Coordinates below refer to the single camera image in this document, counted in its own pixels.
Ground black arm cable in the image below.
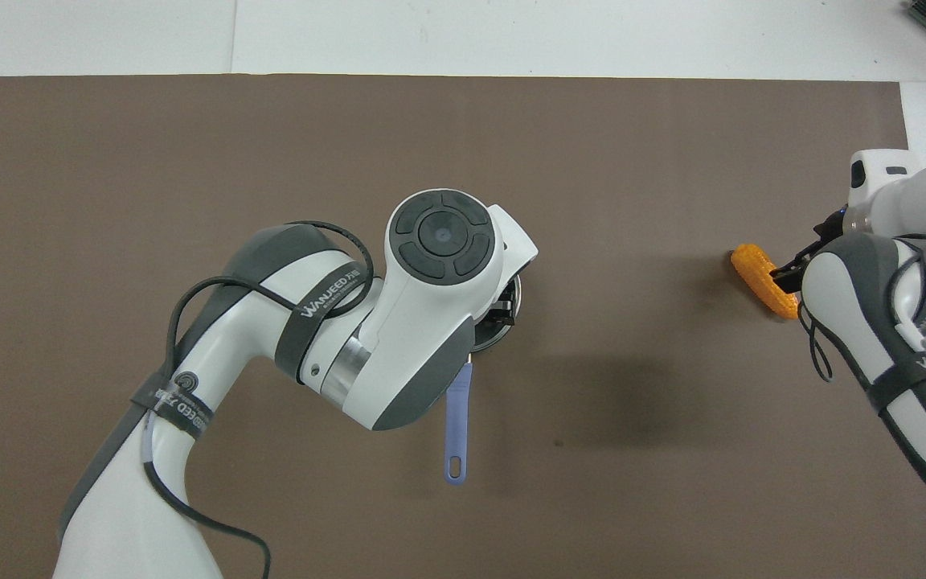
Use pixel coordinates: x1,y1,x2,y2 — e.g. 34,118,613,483
141,220,376,579
796,236,926,384

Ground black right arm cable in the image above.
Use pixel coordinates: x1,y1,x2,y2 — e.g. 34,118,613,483
796,236,926,384

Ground dark blue pot with handle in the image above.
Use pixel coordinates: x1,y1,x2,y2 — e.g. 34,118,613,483
444,273,525,486

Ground brown table mat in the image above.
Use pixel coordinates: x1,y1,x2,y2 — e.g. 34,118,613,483
0,74,926,579

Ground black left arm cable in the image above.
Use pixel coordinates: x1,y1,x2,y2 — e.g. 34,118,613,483
141,220,376,579

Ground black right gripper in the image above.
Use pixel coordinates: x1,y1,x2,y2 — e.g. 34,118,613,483
768,206,850,294

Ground orange corn cob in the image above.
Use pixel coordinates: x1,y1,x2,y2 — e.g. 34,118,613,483
731,242,802,322

